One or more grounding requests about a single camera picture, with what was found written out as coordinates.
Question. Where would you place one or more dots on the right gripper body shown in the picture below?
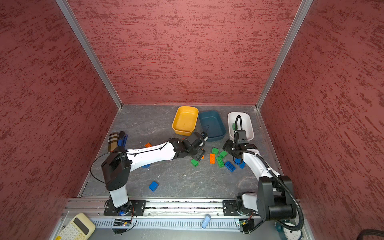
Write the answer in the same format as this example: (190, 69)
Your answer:
(230, 146)

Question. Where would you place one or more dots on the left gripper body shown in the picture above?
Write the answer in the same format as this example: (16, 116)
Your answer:
(190, 150)

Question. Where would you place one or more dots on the blue long lego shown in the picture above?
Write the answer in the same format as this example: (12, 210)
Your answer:
(230, 166)

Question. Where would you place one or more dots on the green long lego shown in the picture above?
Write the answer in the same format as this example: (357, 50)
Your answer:
(220, 162)

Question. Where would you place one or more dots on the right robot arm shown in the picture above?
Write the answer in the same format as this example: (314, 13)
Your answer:
(275, 197)

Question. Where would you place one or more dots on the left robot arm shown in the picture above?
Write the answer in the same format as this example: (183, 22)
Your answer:
(121, 162)

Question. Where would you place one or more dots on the green lego by right arm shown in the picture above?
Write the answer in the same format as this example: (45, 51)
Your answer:
(234, 126)

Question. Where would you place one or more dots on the green small lego centre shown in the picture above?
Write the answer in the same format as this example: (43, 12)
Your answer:
(195, 163)

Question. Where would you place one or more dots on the white plastic bin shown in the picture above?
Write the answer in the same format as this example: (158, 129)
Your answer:
(244, 123)

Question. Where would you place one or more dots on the yellow plastic bin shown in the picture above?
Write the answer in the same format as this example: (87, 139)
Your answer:
(185, 120)

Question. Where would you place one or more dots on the teal plastic bin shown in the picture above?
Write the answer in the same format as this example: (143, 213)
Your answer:
(213, 125)

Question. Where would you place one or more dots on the blue lego near front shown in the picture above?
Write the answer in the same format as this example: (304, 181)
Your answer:
(153, 186)

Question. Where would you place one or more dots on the light blue small cylinder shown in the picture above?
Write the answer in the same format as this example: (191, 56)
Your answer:
(206, 221)

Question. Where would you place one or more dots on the plaid checkered pouch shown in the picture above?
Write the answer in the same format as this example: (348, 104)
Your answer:
(113, 141)

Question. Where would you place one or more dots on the teal alarm clock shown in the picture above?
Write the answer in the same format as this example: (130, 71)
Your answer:
(286, 234)

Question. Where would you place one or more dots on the cream calculator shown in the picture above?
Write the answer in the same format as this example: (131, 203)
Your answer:
(79, 228)

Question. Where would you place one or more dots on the aluminium front rail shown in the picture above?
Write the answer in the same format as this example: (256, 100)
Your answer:
(156, 208)

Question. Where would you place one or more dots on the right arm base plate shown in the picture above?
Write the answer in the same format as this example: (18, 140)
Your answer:
(233, 208)

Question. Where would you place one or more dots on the white slotted cable duct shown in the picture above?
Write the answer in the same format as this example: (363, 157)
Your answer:
(222, 225)

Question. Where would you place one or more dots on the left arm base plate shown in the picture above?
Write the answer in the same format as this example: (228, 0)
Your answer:
(131, 208)

